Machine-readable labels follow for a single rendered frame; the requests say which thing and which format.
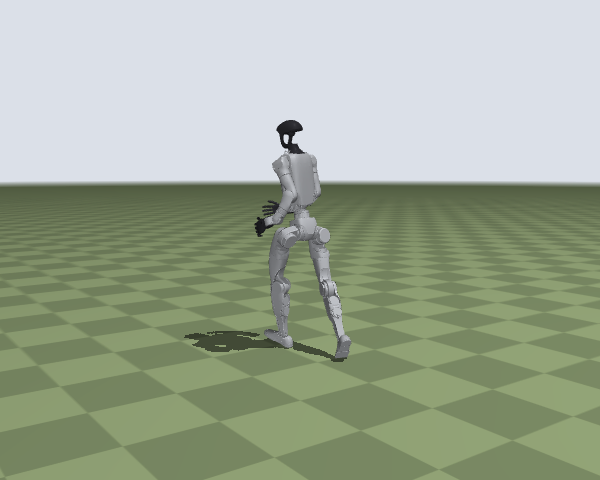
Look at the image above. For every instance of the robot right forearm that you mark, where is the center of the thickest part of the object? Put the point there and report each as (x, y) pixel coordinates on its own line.
(296, 207)

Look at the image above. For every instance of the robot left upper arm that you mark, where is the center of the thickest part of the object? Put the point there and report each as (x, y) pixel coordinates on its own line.
(281, 167)

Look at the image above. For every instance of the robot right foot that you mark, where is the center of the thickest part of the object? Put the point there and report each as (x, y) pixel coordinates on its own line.
(343, 347)

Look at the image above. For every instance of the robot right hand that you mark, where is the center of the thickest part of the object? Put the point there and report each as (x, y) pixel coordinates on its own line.
(274, 208)

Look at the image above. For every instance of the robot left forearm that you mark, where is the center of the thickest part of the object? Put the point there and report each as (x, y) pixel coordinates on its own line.
(281, 212)

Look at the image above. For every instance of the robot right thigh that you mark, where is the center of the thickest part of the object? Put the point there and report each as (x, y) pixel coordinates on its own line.
(320, 256)

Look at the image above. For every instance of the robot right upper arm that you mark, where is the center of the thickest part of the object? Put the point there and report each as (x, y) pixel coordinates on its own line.
(317, 187)

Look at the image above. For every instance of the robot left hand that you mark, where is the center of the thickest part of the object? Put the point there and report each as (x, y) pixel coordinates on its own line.
(260, 226)

